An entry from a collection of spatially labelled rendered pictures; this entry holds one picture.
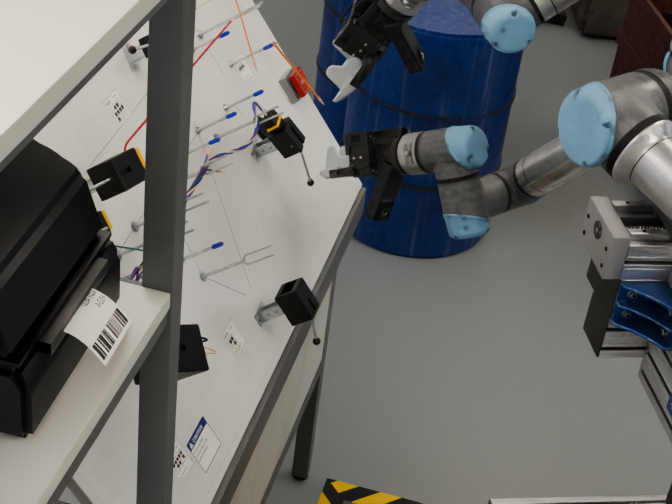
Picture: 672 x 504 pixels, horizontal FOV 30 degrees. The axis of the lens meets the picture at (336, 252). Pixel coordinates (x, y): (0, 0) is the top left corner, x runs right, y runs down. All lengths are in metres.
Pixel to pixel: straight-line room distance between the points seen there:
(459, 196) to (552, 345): 1.69
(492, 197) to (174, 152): 1.03
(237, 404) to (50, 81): 1.22
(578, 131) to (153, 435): 0.78
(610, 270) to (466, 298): 1.68
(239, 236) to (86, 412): 1.05
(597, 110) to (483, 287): 2.18
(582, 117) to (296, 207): 0.75
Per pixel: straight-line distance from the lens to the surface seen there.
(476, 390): 3.57
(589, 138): 1.85
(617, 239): 2.22
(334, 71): 2.16
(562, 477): 3.38
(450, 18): 3.76
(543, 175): 2.17
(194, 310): 2.03
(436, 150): 2.16
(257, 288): 2.20
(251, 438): 2.06
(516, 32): 1.96
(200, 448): 1.94
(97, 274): 1.22
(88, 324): 1.18
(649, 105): 1.87
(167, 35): 1.20
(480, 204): 2.17
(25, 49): 0.95
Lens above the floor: 2.27
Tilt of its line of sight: 34 degrees down
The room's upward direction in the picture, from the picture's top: 8 degrees clockwise
